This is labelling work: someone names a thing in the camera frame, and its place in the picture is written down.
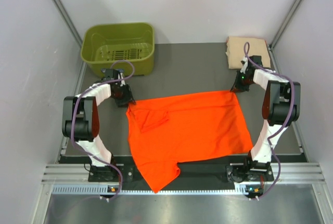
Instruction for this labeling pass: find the white slotted cable duct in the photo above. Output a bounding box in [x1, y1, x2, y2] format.
[52, 185, 259, 195]

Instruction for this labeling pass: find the aluminium corner post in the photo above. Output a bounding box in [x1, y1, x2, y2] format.
[269, 0, 304, 50]
[37, 0, 85, 49]

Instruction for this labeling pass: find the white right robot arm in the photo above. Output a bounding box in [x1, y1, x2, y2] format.
[229, 56, 301, 181]

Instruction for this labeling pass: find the left aluminium corner post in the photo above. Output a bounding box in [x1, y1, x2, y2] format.
[37, 0, 85, 49]

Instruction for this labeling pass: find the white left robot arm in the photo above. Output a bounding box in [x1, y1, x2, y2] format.
[62, 69, 135, 181]

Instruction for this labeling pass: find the orange t shirt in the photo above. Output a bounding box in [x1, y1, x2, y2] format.
[126, 90, 253, 193]

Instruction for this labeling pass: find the folded beige t shirt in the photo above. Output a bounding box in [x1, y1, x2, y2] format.
[226, 36, 271, 70]

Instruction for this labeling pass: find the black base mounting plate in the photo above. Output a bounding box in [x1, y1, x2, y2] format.
[88, 163, 274, 183]

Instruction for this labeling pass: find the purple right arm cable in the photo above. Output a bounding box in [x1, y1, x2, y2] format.
[244, 42, 296, 201]

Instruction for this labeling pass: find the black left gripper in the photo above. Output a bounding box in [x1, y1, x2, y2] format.
[112, 83, 136, 108]

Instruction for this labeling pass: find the green plastic basket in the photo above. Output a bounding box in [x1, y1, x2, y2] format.
[81, 22, 155, 77]

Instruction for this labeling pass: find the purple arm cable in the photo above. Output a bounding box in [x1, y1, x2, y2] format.
[244, 42, 296, 201]
[70, 60, 135, 201]

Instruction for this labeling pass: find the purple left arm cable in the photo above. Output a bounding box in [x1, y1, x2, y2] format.
[70, 60, 135, 201]

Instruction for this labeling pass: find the right aluminium corner post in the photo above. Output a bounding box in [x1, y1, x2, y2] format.
[269, 0, 304, 50]

